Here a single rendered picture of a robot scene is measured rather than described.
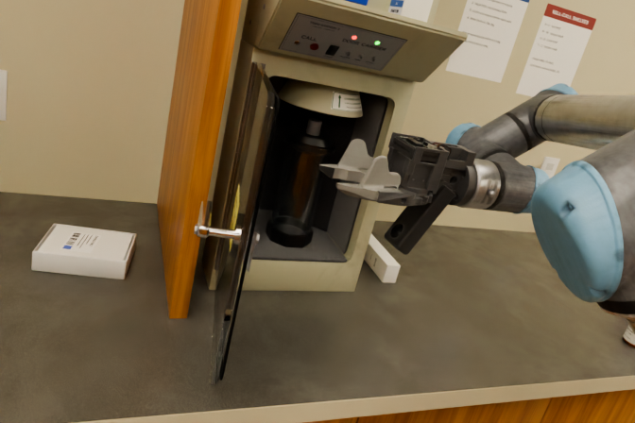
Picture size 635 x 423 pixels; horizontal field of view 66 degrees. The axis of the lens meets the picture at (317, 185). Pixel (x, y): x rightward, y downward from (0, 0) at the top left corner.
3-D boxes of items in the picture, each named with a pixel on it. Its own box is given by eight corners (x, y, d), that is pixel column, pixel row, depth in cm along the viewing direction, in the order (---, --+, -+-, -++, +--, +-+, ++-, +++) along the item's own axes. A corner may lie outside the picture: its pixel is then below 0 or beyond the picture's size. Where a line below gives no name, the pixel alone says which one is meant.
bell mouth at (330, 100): (267, 89, 104) (273, 62, 102) (343, 102, 111) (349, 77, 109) (291, 109, 88) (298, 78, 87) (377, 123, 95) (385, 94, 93)
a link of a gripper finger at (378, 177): (344, 149, 61) (397, 152, 66) (333, 193, 62) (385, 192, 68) (360, 158, 58) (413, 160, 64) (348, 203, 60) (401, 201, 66)
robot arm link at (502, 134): (500, 133, 90) (537, 165, 82) (447, 164, 91) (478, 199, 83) (491, 101, 86) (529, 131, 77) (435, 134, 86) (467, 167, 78)
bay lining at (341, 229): (212, 204, 116) (239, 53, 105) (313, 212, 126) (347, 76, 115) (231, 256, 94) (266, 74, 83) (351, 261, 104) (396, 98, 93)
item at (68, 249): (52, 240, 99) (53, 222, 98) (135, 249, 103) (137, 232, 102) (30, 270, 88) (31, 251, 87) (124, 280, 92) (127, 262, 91)
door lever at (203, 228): (235, 217, 70) (238, 200, 69) (235, 248, 61) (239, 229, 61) (197, 211, 69) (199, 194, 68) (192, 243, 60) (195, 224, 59)
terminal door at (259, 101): (220, 273, 93) (260, 61, 80) (214, 392, 65) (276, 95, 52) (215, 272, 93) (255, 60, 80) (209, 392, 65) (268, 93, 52)
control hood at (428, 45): (252, 45, 81) (264, -18, 78) (417, 80, 93) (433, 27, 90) (269, 56, 71) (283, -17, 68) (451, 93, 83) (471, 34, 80)
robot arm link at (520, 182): (508, 194, 84) (540, 226, 77) (456, 188, 80) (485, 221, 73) (531, 155, 80) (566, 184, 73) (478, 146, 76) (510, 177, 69)
